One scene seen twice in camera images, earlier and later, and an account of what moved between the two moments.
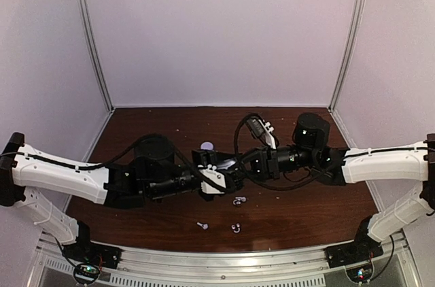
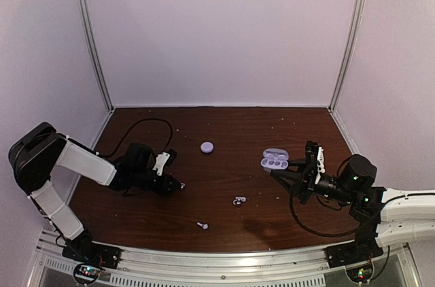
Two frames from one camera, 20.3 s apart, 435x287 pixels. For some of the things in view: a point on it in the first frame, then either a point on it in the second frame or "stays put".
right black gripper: [264, 164] -> [304, 186]
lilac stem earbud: [205, 226] stays put
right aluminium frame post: [360, 6] stays put
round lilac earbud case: [207, 145] stays put
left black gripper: [211, 156] -> [162, 189]
